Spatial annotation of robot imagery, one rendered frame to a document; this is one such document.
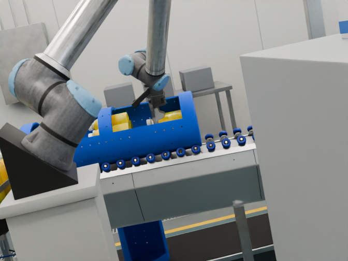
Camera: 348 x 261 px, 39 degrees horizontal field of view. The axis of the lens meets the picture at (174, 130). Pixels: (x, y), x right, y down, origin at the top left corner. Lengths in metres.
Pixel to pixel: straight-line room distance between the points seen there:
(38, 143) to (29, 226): 0.27
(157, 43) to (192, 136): 0.54
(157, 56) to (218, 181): 0.71
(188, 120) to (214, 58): 3.66
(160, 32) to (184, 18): 3.90
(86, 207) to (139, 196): 0.81
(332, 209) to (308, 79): 0.19
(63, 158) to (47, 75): 0.30
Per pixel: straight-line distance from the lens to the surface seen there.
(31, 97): 1.76
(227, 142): 2.38
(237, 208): 2.49
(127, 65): 2.22
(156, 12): 1.92
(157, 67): 2.11
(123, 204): 2.47
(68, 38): 1.79
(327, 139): 0.68
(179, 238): 3.48
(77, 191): 1.63
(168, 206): 2.48
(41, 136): 1.70
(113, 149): 2.37
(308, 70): 0.69
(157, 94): 2.37
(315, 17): 2.12
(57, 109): 1.70
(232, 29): 5.98
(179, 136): 2.33
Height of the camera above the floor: 1.52
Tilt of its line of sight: 11 degrees down
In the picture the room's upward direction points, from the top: 12 degrees counter-clockwise
